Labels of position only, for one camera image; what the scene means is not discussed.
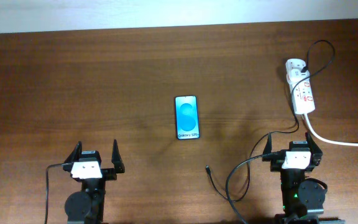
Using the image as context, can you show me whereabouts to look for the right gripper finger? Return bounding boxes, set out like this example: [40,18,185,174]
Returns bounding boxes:
[263,133,272,155]
[305,132,321,153]

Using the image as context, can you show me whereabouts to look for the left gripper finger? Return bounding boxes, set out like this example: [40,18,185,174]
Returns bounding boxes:
[64,141,82,163]
[111,139,124,168]

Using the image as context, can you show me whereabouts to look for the black charging cable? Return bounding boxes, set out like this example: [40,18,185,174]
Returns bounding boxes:
[205,39,336,203]

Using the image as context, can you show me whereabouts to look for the blue Galaxy smartphone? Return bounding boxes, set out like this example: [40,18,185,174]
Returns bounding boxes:
[175,95,200,140]

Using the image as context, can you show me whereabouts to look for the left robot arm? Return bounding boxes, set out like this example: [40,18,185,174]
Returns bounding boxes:
[63,140,125,224]

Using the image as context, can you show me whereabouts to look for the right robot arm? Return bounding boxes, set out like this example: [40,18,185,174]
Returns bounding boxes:
[262,133,346,224]

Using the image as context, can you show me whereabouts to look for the white USB charger plug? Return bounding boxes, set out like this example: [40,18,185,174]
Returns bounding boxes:
[287,68,310,85]

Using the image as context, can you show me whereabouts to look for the white power strip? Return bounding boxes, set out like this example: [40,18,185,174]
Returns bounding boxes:
[285,58,315,115]

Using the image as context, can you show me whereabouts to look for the white power strip cord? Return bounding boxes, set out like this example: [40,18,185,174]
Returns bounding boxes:
[301,113,358,149]

